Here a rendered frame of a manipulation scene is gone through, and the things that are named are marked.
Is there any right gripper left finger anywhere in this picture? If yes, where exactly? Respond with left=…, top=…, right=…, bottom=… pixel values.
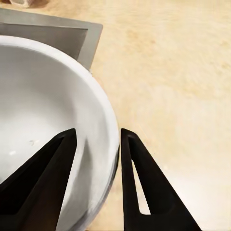
left=0, top=128, right=77, bottom=231

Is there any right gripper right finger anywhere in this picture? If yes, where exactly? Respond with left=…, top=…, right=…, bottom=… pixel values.
left=120, top=128, right=202, bottom=231

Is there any coffee cup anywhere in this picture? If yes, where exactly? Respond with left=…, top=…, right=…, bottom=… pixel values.
left=0, top=35, right=120, bottom=231

